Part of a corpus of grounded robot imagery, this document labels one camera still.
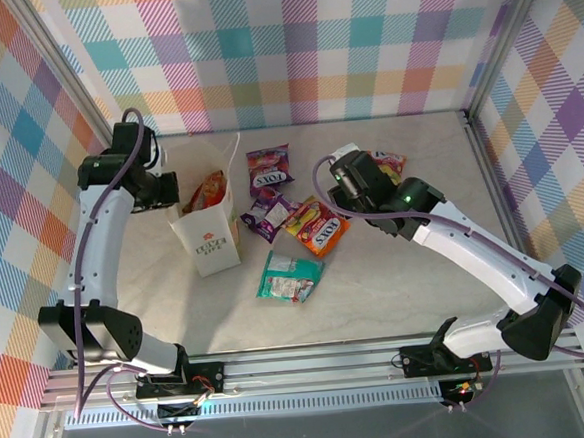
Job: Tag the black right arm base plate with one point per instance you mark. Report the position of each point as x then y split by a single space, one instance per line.
417 359

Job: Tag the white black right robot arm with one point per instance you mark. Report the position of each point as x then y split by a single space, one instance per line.
480 253

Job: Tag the aluminium frame post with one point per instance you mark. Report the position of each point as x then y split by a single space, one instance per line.
505 38
72 79

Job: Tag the controller board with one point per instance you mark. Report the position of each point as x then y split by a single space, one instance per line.
178 413
462 391

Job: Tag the white paper bag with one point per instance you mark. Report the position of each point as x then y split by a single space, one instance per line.
213 244

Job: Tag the teal snack packet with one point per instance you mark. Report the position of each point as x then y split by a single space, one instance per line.
288 277

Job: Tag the large red snack bag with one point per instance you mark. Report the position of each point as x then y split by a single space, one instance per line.
207 192

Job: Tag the left controller board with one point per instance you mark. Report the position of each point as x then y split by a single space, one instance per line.
178 413

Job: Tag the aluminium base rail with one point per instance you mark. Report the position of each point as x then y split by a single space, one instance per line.
312 365

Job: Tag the purple packet with white label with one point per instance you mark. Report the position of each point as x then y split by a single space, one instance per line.
270 214

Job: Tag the orange Fox's candy bag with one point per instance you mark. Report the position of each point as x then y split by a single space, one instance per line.
317 227

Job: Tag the purple Fox's candy bag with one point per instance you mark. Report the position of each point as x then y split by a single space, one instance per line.
270 173

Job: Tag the right controller board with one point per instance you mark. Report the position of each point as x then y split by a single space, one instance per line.
462 391

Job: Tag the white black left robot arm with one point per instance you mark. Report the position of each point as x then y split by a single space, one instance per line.
96 253

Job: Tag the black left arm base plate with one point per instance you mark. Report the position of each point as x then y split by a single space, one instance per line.
208 375

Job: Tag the aluminium table side rail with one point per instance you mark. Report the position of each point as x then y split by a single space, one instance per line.
502 199

